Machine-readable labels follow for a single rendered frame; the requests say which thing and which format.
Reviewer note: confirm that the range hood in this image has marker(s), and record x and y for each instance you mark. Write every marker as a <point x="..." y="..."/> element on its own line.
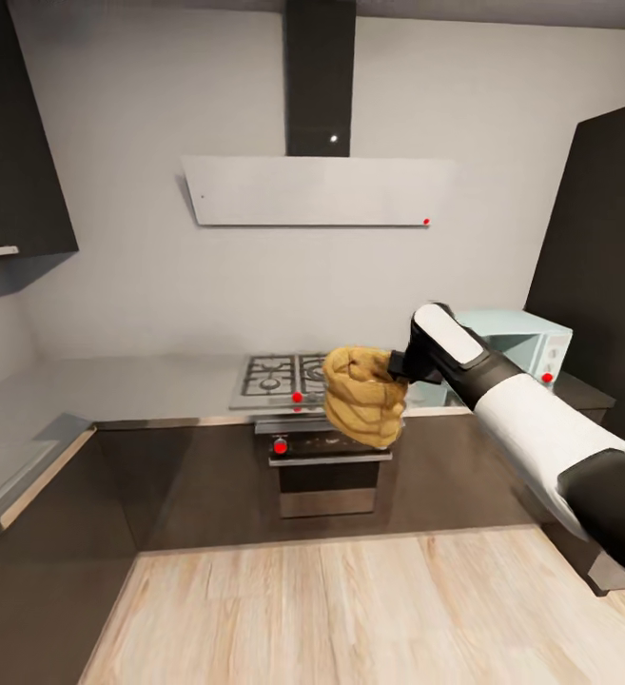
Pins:
<point x="319" y="183"/>

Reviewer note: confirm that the oven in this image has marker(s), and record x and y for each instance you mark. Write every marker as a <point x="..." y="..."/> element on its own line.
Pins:
<point x="313" y="476"/>

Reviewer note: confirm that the microwave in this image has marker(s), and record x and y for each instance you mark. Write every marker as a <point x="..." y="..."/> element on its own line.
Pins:
<point x="536" y="345"/>

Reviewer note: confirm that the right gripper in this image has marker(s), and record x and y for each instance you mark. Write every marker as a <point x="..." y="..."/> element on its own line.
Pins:
<point x="401" y="365"/>

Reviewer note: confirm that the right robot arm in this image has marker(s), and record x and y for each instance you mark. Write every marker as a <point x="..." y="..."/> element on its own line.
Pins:
<point x="576" y="467"/>

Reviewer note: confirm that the popcorn bag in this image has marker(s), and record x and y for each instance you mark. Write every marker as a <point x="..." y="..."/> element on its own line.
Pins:
<point x="362" y="399"/>

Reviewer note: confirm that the cabinet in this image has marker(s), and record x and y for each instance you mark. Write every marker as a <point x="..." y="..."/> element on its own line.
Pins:
<point x="34" y="219"/>

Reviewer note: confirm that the fridge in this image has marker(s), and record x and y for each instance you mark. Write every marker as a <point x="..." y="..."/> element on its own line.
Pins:
<point x="579" y="283"/>

